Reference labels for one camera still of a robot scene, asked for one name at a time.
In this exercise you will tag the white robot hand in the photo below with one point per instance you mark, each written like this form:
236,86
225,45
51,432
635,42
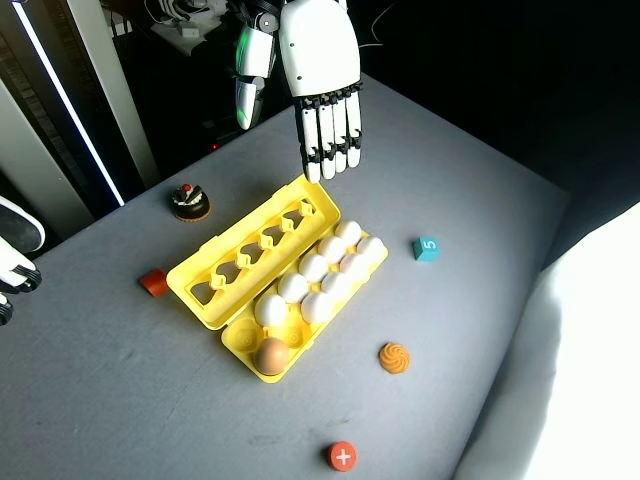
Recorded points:
320,50
15,260

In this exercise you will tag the brown toy egg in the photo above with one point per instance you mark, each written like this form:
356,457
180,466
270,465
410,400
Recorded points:
271,355

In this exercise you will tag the yellow plastic egg box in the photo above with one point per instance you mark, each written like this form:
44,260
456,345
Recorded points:
225,280

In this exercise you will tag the pale grey panel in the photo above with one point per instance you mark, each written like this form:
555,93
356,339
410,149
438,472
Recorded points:
30,165

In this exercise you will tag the red arch block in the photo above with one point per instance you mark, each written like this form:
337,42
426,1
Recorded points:
155,283

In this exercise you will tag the white light strip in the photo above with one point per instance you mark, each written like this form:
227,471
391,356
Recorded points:
65,102

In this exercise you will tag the chocolate toy cake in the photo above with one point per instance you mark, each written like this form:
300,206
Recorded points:
191,205

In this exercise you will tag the grey table cloth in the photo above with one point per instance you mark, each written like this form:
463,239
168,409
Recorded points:
150,400

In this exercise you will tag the teal number cube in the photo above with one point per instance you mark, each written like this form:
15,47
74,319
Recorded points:
426,249

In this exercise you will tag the orange swirl toy cookie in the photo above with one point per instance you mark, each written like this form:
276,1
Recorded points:
394,358

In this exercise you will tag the red round plus block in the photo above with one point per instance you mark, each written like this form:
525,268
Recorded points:
343,456

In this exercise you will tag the white fabric backdrop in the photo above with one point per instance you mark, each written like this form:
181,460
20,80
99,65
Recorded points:
575,350

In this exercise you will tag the white post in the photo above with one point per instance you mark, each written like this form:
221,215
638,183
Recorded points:
112,85

